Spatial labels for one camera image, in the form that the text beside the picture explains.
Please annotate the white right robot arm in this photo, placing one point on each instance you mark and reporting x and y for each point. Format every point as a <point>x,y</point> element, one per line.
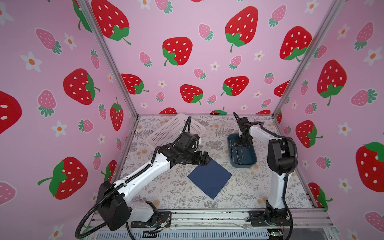
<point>282,159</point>

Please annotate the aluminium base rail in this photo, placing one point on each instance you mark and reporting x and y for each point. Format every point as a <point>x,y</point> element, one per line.
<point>230,224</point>

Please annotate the silver table knife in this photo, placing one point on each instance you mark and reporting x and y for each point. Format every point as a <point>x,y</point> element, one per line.
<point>240,155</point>

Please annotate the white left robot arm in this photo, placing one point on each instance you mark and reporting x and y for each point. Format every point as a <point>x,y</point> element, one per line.
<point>117,209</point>

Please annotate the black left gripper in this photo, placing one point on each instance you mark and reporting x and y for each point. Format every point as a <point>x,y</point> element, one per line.
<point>203,162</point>

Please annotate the white perforated plastic basket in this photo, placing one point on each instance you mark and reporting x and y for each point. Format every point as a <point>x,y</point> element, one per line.
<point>169,132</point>

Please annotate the silver fork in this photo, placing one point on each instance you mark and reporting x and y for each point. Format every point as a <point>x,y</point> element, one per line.
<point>235,153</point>

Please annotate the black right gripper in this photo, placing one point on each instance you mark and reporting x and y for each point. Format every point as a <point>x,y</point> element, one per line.
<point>248,143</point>

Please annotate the dark blue paper napkin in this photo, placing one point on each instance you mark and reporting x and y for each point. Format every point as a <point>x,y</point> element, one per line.
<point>211,178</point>

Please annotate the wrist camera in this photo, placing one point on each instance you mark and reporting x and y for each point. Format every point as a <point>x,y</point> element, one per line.
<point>242,122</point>
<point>189,141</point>

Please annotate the teal plastic tray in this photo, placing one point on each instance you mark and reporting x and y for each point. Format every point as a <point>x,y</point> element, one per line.
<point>250,154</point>

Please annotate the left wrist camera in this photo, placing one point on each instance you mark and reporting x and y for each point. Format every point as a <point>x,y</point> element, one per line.
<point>189,141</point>

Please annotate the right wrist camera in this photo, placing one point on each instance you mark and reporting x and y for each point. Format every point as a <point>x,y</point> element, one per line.
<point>242,122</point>

